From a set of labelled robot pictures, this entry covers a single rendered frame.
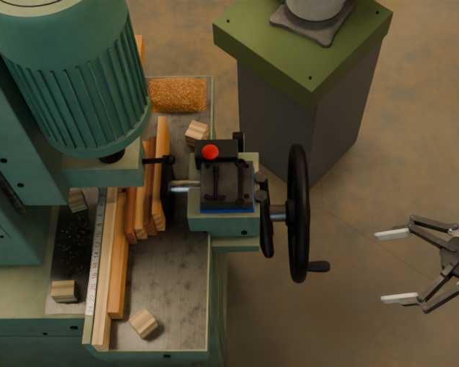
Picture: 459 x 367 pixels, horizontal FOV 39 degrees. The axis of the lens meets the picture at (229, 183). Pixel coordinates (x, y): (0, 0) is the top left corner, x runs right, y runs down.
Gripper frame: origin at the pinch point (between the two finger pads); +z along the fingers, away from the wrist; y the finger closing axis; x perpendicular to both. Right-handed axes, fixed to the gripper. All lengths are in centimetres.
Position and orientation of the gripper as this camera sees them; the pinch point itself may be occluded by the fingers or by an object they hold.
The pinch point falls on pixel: (384, 267)
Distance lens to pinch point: 137.6
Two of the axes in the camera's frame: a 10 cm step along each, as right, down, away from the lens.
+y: -0.1, 8.8, -4.7
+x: 3.8, 4.3, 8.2
